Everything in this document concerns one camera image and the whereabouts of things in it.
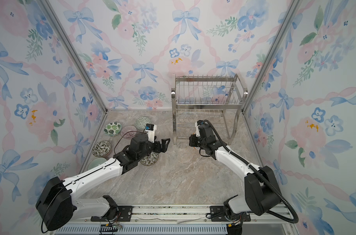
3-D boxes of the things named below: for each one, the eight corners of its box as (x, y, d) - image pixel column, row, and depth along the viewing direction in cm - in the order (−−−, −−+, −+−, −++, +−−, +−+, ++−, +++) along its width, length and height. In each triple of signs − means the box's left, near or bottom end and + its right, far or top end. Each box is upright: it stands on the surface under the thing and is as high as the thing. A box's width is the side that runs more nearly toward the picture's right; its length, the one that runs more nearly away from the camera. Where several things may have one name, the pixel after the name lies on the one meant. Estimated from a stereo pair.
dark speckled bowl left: (93, 158, 96) (90, 154, 92) (99, 144, 102) (95, 140, 98) (108, 158, 96) (104, 154, 92) (112, 144, 102) (109, 140, 98)
